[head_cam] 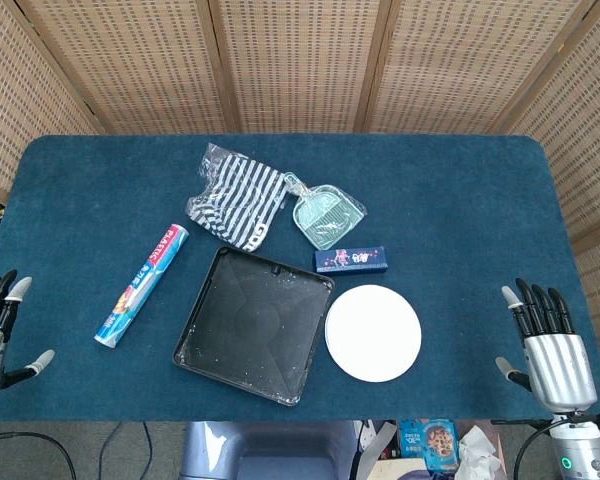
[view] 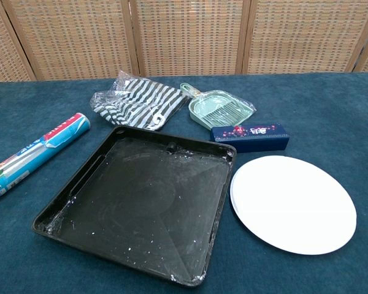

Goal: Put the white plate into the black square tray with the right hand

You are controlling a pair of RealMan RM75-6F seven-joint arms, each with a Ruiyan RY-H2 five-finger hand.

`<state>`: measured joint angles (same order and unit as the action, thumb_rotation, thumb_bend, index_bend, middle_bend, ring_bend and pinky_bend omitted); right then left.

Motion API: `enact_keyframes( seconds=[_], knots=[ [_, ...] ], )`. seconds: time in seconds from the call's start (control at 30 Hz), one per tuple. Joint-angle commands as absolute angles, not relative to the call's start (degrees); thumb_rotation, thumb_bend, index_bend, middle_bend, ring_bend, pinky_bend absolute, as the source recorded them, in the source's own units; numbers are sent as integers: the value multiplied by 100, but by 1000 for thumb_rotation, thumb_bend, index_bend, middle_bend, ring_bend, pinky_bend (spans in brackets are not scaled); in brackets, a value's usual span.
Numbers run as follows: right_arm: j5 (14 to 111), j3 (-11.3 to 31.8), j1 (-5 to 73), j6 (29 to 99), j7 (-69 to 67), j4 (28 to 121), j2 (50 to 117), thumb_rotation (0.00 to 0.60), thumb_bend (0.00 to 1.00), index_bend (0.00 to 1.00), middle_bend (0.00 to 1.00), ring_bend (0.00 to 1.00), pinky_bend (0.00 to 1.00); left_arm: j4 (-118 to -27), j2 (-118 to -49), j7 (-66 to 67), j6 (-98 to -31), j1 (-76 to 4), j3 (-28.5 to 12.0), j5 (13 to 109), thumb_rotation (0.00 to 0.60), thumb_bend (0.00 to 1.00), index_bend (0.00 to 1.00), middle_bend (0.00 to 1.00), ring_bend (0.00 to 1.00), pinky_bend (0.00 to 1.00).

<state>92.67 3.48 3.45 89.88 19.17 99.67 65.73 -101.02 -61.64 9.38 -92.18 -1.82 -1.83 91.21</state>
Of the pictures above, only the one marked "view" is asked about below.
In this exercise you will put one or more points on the white round plate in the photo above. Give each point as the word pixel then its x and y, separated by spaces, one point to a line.
pixel 294 205

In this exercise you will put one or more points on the black square plastic tray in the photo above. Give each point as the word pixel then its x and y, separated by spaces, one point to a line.
pixel 141 196

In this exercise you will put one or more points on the green mini dustpan set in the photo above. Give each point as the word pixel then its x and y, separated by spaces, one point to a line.
pixel 217 108

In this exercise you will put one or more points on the woven rattan folding screen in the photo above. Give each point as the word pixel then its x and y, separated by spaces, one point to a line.
pixel 184 36

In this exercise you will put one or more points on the dark blue floral box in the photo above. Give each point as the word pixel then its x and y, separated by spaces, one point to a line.
pixel 251 137

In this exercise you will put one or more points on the striped cloth in plastic bag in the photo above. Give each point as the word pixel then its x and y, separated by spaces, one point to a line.
pixel 138 104

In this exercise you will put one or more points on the blue plastic wrap box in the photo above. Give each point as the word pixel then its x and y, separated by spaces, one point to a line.
pixel 27 159

